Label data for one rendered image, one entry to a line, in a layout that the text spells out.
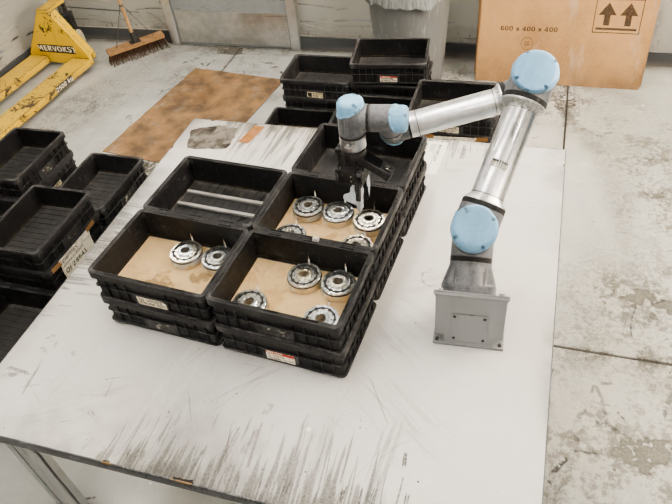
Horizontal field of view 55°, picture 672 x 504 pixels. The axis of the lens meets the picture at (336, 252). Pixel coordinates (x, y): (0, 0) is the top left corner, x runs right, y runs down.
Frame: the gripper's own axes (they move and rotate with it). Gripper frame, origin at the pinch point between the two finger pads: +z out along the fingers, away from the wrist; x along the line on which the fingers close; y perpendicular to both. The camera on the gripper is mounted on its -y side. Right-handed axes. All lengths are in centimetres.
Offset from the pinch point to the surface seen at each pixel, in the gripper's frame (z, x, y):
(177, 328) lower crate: 21, 47, 45
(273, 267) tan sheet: 12.5, 22.1, 23.0
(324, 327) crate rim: 2.7, 47.1, -4.6
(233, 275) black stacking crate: 6.6, 33.4, 29.8
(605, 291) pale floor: 96, -75, -81
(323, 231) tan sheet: 12.5, 2.9, 14.0
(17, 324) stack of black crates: 68, 32, 146
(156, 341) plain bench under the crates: 25, 50, 52
